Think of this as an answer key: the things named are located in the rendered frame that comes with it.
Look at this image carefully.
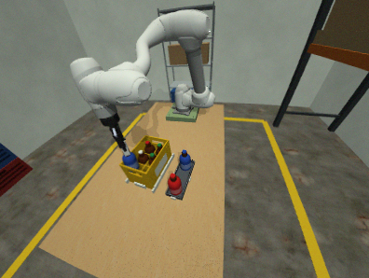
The blue bottle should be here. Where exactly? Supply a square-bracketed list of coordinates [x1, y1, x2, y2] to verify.
[122, 152, 139, 169]
[179, 150, 191, 171]

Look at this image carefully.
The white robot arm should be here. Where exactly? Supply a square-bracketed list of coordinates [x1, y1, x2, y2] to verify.
[70, 9, 215, 118]

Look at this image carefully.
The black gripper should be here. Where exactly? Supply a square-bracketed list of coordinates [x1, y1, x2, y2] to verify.
[100, 113, 130, 156]

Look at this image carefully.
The brown bottle with green cap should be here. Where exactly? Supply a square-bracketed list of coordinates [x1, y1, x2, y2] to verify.
[156, 144, 163, 154]
[149, 153, 156, 165]

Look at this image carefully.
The brown bottle with white cap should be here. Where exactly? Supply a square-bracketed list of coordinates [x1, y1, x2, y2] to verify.
[138, 150, 149, 165]

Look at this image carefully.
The brown bottle with red cap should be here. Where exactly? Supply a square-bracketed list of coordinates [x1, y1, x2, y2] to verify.
[144, 141, 156, 154]

